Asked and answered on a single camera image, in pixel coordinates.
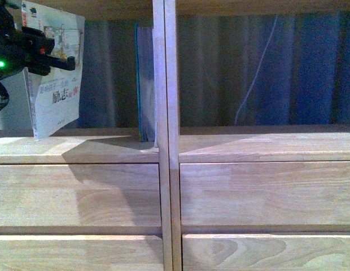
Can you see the white Chinese title book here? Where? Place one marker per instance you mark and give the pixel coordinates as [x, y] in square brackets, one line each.
[55, 98]

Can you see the wooden shelf unit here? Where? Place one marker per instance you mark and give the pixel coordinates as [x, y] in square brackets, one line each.
[103, 146]
[250, 144]

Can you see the lower left wooden drawer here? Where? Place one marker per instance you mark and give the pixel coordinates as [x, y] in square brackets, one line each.
[81, 252]

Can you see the right wooden shelf unit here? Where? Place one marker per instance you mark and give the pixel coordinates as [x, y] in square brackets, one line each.
[250, 144]

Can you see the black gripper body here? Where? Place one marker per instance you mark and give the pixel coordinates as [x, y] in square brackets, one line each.
[26, 48]

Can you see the lower right wooden drawer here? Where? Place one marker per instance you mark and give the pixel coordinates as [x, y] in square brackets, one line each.
[265, 252]

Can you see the wooden drawer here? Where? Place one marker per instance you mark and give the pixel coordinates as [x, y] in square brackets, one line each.
[102, 195]
[259, 194]
[265, 252]
[81, 252]

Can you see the teal cartoon cover book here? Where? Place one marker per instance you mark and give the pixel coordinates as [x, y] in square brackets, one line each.
[144, 59]

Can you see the left wooden shelf unit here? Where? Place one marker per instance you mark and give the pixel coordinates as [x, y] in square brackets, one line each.
[103, 146]

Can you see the upper right wooden drawer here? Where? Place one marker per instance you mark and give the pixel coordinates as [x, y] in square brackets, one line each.
[259, 194]

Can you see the upper left wooden drawer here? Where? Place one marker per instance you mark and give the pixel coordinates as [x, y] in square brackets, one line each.
[102, 195]

